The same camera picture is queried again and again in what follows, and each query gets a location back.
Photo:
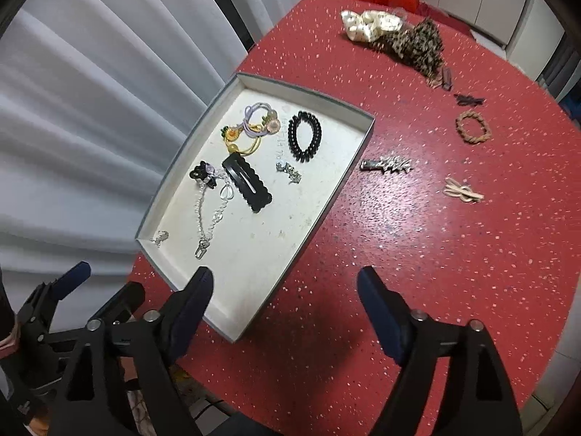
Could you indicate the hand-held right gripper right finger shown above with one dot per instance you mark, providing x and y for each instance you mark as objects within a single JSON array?
[{"x": 381, "y": 309}]

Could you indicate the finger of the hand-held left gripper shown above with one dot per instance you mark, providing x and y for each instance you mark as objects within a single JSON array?
[
  {"x": 125, "y": 295},
  {"x": 72, "y": 276}
]

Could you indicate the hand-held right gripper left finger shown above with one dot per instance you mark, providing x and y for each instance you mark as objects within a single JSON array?
[{"x": 199, "y": 299}]

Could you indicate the small silver charm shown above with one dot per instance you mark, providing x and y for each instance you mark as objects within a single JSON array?
[{"x": 159, "y": 237}]

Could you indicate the white shallow tray box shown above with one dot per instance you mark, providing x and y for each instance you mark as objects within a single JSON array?
[{"x": 281, "y": 218}]

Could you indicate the black scalloped hair clip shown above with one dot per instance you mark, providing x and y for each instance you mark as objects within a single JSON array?
[{"x": 261, "y": 200}]

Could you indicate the silver rhinestone hair clip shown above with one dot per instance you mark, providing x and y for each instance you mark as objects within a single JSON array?
[{"x": 290, "y": 173}]

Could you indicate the patterned brown cloth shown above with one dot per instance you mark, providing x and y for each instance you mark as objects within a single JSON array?
[{"x": 136, "y": 408}]

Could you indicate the small black flower clip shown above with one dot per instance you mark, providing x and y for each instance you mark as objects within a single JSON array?
[{"x": 197, "y": 173}]

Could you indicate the beige bow hair clip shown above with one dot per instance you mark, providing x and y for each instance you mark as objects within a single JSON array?
[{"x": 458, "y": 189}]

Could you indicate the silver leaf hair clip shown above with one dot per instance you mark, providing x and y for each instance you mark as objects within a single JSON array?
[{"x": 386, "y": 163}]

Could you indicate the white curtain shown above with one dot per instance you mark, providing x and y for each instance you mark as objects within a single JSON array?
[{"x": 90, "y": 100}]

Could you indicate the small dark hair clip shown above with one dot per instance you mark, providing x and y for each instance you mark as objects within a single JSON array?
[{"x": 467, "y": 99}]

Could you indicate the brown hair clip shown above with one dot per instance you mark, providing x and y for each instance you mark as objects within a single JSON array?
[{"x": 447, "y": 79}]

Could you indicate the leopard print scrunchie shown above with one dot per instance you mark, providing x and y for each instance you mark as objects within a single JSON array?
[{"x": 417, "y": 43}]

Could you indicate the cream satin scrunchie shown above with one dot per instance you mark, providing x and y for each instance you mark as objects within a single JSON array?
[{"x": 363, "y": 25}]

